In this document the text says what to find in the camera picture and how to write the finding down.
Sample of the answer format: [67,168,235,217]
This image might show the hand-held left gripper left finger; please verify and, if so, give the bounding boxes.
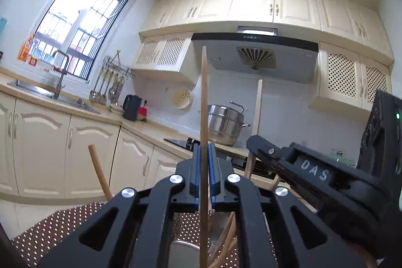
[37,143,202,268]

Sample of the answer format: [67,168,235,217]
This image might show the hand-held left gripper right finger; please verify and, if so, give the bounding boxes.
[208,143,366,268]

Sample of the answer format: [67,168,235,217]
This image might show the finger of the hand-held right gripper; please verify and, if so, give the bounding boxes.
[246,135,296,181]

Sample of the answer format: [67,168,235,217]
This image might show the bundle of wooden chopsticks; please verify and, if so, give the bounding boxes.
[88,80,263,268]

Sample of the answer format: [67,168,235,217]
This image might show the single wooden chopstick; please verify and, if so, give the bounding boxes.
[200,46,208,268]

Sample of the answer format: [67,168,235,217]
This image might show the wooden board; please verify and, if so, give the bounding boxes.
[215,142,252,159]

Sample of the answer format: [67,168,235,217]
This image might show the green electric cooker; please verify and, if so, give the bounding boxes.
[327,152,358,167]

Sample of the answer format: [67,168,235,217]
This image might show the black gas hob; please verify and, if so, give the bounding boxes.
[164,137,278,181]

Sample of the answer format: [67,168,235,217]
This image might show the steel steamer pot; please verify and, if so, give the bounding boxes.
[198,101,252,147]

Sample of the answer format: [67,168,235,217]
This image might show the beige stone countertop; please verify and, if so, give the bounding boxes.
[0,72,252,162]

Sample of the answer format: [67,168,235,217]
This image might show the black kettle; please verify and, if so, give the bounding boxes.
[122,95,142,122]

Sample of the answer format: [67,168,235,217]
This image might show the black range hood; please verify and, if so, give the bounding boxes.
[191,26,318,85]

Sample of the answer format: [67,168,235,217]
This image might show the wide lattice door cabinet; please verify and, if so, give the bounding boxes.
[308,41,391,122]

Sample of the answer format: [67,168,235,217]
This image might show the steel skimmer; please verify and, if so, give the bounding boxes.
[108,75,125,105]

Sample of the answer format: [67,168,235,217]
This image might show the steel slotted turner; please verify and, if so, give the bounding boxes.
[100,73,115,105]

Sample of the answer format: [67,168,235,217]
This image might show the steel spatula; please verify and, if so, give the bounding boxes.
[96,72,110,103]

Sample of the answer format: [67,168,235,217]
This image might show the small lattice door cabinet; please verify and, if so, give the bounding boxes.
[131,32,202,85]

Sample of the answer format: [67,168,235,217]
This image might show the steel ladle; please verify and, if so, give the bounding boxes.
[89,69,106,102]

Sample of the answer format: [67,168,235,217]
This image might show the cream upper cabinets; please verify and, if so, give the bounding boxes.
[139,0,394,66]

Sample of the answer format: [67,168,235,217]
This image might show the cream cabinets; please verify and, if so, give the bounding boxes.
[139,0,394,66]
[0,92,195,199]

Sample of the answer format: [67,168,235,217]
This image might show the steel sink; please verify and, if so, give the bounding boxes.
[7,80,101,115]

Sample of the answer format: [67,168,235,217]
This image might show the cream lower cabinets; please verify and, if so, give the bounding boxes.
[0,92,195,199]

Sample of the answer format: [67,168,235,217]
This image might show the brown polka dot tablecloth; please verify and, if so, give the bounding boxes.
[11,202,277,268]

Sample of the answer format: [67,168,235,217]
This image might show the steel faucet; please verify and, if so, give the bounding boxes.
[52,50,71,100]

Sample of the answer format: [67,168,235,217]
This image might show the barred window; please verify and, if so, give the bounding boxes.
[19,0,137,80]

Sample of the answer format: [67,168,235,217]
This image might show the orange dish soap bottle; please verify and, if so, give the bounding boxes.
[17,36,33,61]

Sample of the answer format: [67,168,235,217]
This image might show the round trivet on wall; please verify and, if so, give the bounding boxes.
[171,88,193,108]

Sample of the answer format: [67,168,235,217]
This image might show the wall utensil rack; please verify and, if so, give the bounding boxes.
[104,50,135,78]

